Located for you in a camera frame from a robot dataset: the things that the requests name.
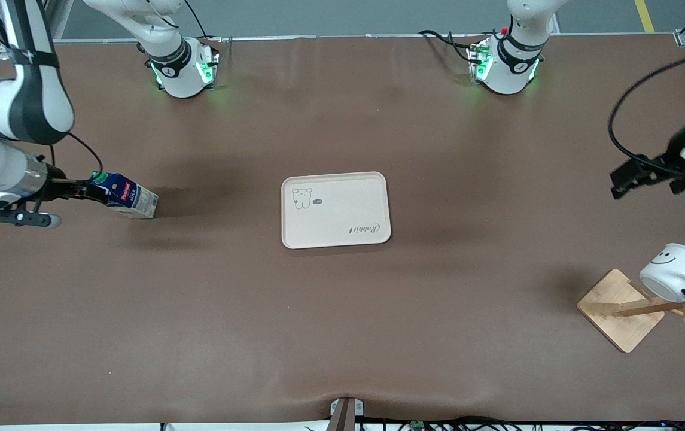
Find black cable at left arm base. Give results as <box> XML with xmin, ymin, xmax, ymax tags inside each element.
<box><xmin>418</xmin><ymin>29</ymin><xmax>488</xmax><ymax>64</ymax></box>

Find black cable at right arm base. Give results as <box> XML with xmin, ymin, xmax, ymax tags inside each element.
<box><xmin>183</xmin><ymin>0</ymin><xmax>224</xmax><ymax>44</ymax></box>

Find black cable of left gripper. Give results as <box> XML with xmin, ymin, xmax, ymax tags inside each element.
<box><xmin>607</xmin><ymin>47</ymin><xmax>685</xmax><ymax>178</ymax></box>

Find white smiley mug black handle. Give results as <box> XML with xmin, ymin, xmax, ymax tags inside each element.
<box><xmin>639</xmin><ymin>242</ymin><xmax>685</xmax><ymax>303</ymax></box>

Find cream tray with rabbit print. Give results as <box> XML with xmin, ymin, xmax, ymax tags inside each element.
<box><xmin>281</xmin><ymin>171</ymin><xmax>392</xmax><ymax>250</ymax></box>

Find blue milk carton green cap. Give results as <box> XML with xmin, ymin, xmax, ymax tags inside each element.
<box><xmin>89</xmin><ymin>171</ymin><xmax>160</xmax><ymax>220</ymax></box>

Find black cable bundle along table edge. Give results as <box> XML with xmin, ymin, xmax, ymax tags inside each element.
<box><xmin>359</xmin><ymin>415</ymin><xmax>685</xmax><ymax>431</ymax></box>

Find black cable at arm base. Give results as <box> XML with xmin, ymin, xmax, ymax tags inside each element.
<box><xmin>418</xmin><ymin>29</ymin><xmax>488</xmax><ymax>64</ymax></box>
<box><xmin>183</xmin><ymin>0</ymin><xmax>224</xmax><ymax>44</ymax></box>

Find metal table edge clamp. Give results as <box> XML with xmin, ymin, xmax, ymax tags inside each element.
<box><xmin>325</xmin><ymin>397</ymin><xmax>366</xmax><ymax>431</ymax></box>

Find wooden cup hanging stand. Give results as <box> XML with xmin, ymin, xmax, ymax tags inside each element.
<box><xmin>577</xmin><ymin>262</ymin><xmax>685</xmax><ymax>354</ymax></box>

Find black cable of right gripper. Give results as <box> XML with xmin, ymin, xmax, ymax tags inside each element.
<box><xmin>49</xmin><ymin>132</ymin><xmax>105</xmax><ymax>176</ymax></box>

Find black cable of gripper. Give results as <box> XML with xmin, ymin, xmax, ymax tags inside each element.
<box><xmin>49</xmin><ymin>132</ymin><xmax>105</xmax><ymax>176</ymax></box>
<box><xmin>607</xmin><ymin>47</ymin><xmax>685</xmax><ymax>178</ymax></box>

